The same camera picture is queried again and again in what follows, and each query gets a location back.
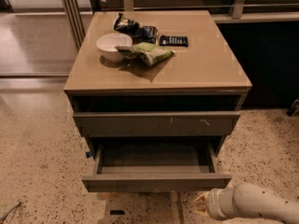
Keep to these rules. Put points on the grey rod on floor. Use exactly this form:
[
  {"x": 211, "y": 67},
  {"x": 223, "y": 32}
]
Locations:
[{"x": 10, "y": 209}]

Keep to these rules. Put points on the grey drawer cabinet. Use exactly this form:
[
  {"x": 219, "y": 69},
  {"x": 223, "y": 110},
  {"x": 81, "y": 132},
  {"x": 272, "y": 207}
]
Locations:
[{"x": 205, "y": 76}]

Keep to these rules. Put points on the white bowl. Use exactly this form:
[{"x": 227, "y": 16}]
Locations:
[{"x": 107, "y": 45}]

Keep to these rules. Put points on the blue tape piece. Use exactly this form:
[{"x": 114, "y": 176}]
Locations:
[{"x": 89, "y": 154}]

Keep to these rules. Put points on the black crumpled snack bag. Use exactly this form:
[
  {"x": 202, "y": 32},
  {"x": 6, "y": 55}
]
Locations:
[{"x": 133, "y": 28}]

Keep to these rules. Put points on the grey top drawer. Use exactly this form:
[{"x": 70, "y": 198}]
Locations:
[{"x": 156, "y": 124}]

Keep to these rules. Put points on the green snack bag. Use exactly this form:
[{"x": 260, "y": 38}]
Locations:
[{"x": 150, "y": 54}]

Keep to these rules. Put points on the metal sliding door frame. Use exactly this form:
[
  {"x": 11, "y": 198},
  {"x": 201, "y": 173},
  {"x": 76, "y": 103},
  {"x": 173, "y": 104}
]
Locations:
[{"x": 74, "y": 16}]

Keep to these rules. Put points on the padded gripper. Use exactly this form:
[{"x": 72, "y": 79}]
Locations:
[{"x": 212, "y": 202}]

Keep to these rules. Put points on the grey drawer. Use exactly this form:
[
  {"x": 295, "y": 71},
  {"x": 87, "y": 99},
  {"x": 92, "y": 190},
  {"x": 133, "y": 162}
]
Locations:
[
  {"x": 156, "y": 124},
  {"x": 155, "y": 167}
]

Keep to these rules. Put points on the small black snack packet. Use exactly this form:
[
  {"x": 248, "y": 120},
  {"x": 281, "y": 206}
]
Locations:
[{"x": 177, "y": 41}]

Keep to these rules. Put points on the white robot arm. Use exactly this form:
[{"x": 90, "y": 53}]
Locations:
[{"x": 247, "y": 200}]

